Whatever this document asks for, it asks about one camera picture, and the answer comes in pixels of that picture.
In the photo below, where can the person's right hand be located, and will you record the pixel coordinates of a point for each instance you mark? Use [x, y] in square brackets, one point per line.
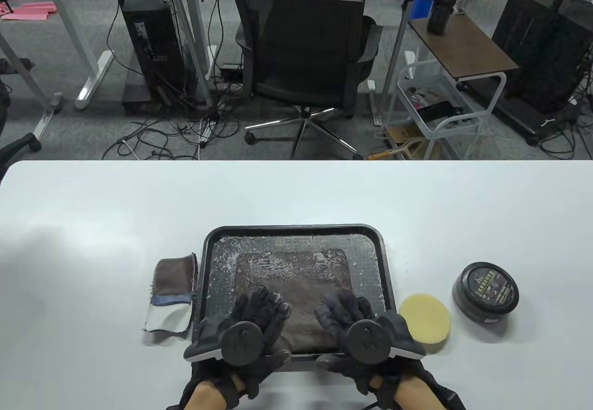
[343, 308]

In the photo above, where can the person's left hand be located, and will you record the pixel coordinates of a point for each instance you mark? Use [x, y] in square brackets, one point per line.
[259, 303]

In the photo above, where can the black round hand tracker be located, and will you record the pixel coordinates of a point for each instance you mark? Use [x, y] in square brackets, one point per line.
[368, 340]
[242, 343]

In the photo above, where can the brown leather bag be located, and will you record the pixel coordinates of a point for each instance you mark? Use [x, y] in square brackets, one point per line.
[301, 285]

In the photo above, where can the black plastic tray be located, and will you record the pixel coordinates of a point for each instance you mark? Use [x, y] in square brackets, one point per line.
[370, 261]

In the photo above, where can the brown microfibre cloth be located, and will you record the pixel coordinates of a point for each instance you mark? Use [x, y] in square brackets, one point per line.
[173, 275]

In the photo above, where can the black leather care cream jar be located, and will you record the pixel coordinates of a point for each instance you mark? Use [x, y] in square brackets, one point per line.
[486, 289]

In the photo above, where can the person's right forearm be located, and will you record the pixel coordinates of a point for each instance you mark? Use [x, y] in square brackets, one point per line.
[417, 396]

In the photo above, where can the person's left forearm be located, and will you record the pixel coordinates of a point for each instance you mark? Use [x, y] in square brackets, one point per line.
[213, 397]

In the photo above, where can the yellow round sponge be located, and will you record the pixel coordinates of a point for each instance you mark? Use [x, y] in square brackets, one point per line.
[424, 319]

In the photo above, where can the white power strip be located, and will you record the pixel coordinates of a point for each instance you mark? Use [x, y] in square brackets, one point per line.
[206, 132]

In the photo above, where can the cardboard box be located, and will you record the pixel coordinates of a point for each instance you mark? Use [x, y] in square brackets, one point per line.
[417, 136]

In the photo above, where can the white metal trolley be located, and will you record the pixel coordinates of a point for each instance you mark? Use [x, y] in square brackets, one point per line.
[444, 127]

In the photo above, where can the flat black device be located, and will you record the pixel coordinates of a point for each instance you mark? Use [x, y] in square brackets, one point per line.
[438, 111]

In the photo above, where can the black power adapter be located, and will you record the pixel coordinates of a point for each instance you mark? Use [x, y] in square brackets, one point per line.
[230, 72]

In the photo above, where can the black mesh office chair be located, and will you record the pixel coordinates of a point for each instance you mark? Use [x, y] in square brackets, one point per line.
[301, 34]

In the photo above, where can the black computer tower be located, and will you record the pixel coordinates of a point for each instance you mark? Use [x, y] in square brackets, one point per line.
[153, 44]

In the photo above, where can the brown wooden trolley top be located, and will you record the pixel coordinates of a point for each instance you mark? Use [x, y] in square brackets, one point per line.
[463, 44]

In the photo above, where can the blue box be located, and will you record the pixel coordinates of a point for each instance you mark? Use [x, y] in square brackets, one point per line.
[421, 8]

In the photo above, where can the black water bottle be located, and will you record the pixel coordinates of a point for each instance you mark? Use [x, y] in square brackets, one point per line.
[440, 11]

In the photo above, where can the white desk leg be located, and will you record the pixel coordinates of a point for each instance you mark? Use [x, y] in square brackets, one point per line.
[28, 81]

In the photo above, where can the black equipment case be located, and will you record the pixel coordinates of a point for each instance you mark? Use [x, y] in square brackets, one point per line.
[542, 48]

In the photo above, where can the dark desk with white legs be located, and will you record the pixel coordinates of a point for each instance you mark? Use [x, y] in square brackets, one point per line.
[69, 25]

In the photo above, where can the pink sheets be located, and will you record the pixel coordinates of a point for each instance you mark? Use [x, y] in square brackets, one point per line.
[28, 11]

